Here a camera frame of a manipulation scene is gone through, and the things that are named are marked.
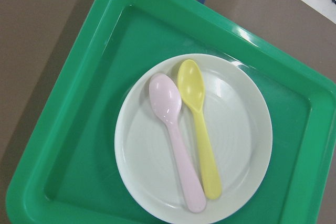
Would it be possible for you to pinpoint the yellow plastic spoon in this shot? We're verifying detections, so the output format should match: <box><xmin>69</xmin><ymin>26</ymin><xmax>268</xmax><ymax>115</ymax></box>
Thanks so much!
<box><xmin>177</xmin><ymin>59</ymin><xmax>222</xmax><ymax>200</ymax></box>

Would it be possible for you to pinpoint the pink plastic spoon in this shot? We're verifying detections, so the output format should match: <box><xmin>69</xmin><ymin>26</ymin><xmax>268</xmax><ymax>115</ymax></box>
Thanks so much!
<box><xmin>149</xmin><ymin>73</ymin><xmax>206</xmax><ymax>213</ymax></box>

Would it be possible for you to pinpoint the white round plate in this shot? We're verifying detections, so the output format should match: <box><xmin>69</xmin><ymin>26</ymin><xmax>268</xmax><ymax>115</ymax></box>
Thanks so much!
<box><xmin>114</xmin><ymin>54</ymin><xmax>272</xmax><ymax>223</ymax></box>

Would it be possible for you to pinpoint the green plastic tray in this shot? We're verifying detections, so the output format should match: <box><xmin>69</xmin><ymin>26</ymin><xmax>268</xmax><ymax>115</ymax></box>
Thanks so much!
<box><xmin>6</xmin><ymin>0</ymin><xmax>335</xmax><ymax>223</ymax></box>

